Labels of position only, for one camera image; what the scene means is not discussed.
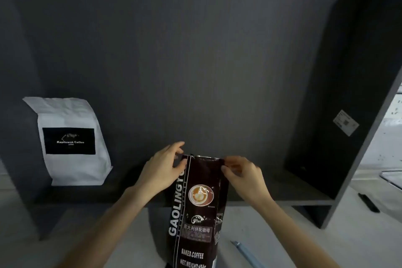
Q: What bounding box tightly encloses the person's left hand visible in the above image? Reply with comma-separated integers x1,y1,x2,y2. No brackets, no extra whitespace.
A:
133,141,186,206

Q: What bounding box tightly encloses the person's right hand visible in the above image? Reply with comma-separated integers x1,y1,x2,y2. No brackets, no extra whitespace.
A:
220,155,268,207

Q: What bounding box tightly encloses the dark brown coffee bag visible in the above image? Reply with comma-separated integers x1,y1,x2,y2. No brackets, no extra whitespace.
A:
165,153,228,268

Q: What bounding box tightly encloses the light blue sealing clip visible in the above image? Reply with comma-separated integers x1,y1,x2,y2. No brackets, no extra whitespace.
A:
230,240,268,268

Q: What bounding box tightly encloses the dark grey shelf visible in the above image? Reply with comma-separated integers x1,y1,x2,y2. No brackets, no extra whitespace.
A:
0,0,402,242

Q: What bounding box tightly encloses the person's right forearm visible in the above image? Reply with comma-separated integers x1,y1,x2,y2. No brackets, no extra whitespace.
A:
247,195,342,268

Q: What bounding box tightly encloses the person's left forearm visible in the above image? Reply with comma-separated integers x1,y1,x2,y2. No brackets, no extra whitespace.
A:
57,186,149,268

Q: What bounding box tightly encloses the white bag with black label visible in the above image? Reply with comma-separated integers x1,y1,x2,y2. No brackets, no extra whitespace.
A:
22,96,113,187

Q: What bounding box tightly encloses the white sticker label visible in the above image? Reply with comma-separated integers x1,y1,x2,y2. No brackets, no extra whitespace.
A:
332,109,360,137

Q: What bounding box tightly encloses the small black pen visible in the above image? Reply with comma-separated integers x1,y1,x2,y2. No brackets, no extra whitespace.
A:
358,193,381,214

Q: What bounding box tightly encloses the clear plastic container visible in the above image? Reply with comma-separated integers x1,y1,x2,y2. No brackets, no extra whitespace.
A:
379,168,402,192

